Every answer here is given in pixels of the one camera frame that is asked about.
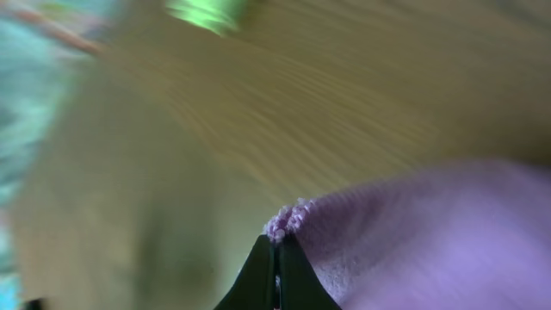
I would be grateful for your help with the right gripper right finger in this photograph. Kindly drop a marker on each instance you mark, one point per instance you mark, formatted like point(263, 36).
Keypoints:
point(297, 286)

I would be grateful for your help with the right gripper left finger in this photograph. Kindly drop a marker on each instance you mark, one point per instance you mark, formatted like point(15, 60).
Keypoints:
point(254, 288)

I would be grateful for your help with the purple cloth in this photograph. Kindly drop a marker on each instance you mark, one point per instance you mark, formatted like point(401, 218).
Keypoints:
point(467, 236)

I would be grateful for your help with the folded green cloth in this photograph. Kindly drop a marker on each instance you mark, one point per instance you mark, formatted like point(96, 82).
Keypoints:
point(217, 16)

